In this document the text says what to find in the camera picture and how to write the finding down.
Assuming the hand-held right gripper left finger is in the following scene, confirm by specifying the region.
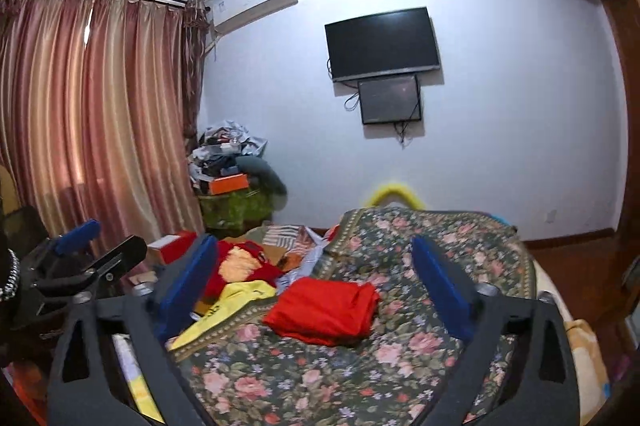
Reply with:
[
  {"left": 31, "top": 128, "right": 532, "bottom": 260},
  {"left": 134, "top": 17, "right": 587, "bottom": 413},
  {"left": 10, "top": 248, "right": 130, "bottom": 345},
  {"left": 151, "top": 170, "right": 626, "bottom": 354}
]
[{"left": 47, "top": 234, "right": 221, "bottom": 426}]

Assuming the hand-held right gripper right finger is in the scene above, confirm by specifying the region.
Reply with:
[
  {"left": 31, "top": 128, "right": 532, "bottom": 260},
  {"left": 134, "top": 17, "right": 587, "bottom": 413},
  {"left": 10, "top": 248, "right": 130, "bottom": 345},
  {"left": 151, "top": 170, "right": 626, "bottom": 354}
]
[{"left": 410, "top": 235, "right": 586, "bottom": 426}]

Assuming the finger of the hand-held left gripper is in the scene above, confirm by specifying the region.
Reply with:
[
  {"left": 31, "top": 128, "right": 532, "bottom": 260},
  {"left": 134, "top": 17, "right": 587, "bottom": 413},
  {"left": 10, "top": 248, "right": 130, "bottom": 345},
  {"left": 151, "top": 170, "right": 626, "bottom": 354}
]
[
  {"left": 72, "top": 235, "right": 149, "bottom": 289},
  {"left": 27, "top": 219, "right": 102, "bottom": 269}
]

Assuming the red and white box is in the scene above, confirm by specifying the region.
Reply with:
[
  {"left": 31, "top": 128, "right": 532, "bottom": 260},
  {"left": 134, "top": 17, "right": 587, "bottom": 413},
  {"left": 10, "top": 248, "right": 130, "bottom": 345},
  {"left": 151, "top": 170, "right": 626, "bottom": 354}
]
[{"left": 148, "top": 231, "right": 199, "bottom": 265}]

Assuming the red and yellow garment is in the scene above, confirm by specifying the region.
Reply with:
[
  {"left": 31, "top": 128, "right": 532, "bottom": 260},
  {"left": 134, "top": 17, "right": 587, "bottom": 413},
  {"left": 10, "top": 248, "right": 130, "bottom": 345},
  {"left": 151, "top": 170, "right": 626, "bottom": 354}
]
[{"left": 202, "top": 241, "right": 286, "bottom": 303}]

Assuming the green covered side table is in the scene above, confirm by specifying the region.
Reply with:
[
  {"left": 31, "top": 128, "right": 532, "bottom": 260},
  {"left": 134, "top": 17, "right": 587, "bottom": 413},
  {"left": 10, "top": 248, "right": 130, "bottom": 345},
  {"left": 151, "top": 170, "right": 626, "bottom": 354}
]
[{"left": 197, "top": 188, "right": 275, "bottom": 233}]

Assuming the orange box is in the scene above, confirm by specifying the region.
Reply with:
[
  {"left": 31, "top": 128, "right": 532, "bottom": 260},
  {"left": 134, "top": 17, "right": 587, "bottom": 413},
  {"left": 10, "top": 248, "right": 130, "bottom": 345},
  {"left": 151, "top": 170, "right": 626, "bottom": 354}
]
[{"left": 207, "top": 174, "right": 250, "bottom": 196}]

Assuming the patchwork cloth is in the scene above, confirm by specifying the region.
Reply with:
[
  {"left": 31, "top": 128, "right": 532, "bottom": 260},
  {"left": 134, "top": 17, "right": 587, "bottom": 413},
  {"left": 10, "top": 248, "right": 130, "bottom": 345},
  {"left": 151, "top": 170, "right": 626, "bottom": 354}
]
[{"left": 244, "top": 223, "right": 342, "bottom": 289}]

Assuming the pink striped curtain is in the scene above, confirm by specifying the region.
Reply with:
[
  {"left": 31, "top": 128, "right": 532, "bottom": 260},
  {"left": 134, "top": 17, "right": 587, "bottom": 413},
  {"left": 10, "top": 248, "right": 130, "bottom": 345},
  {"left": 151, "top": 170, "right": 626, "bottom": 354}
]
[{"left": 0, "top": 0, "right": 212, "bottom": 257}]

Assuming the dark grey cushion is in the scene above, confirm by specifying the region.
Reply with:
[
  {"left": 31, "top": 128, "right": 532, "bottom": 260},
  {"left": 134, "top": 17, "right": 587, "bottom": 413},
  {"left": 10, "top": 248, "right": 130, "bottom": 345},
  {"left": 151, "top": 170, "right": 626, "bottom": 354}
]
[{"left": 235, "top": 156, "right": 289, "bottom": 209}]

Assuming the pile of clutter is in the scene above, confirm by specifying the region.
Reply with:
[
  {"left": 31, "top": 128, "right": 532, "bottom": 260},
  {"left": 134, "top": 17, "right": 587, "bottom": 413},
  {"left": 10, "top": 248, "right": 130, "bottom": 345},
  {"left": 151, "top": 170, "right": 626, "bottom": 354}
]
[{"left": 187, "top": 121, "right": 268, "bottom": 194}]

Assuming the dark floral blanket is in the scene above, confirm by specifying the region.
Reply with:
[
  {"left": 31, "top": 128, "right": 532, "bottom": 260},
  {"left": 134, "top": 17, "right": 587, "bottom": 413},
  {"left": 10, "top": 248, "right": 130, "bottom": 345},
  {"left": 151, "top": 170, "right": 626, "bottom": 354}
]
[{"left": 170, "top": 206, "right": 539, "bottom": 426}]

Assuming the tan fleece blanket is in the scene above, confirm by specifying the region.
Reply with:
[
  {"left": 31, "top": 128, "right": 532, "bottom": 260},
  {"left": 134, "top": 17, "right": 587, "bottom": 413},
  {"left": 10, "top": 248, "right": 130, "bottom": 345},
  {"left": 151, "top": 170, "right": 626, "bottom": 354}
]
[{"left": 564, "top": 318, "right": 610, "bottom": 408}]

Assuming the white air conditioner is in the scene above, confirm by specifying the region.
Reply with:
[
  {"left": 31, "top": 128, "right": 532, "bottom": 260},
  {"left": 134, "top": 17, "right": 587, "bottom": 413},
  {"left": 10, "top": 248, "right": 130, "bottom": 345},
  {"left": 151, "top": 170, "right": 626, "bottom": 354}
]
[{"left": 204, "top": 0, "right": 300, "bottom": 33}]

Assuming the wooden wardrobe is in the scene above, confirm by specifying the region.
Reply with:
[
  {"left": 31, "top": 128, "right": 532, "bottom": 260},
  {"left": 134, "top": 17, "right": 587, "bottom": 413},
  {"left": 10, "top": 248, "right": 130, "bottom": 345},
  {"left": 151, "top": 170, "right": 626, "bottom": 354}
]
[{"left": 515, "top": 0, "right": 640, "bottom": 357}]

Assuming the yellow ring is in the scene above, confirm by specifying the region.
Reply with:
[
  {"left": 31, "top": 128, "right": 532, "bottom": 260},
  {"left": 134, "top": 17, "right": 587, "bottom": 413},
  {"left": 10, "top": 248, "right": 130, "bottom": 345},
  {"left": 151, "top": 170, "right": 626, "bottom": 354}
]
[{"left": 364, "top": 183, "right": 426, "bottom": 209}]

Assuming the small black wall screen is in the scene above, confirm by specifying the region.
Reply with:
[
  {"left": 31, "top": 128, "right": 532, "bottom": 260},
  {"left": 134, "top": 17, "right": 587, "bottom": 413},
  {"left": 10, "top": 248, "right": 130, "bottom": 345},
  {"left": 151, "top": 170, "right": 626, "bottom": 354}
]
[{"left": 357, "top": 74, "right": 424, "bottom": 126}]

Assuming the wall-mounted black television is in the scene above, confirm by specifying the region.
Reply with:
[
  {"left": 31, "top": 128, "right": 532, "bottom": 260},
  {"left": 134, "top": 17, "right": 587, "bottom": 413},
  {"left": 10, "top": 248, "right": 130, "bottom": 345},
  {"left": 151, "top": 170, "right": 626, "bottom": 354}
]
[{"left": 324, "top": 6, "right": 442, "bottom": 83}]

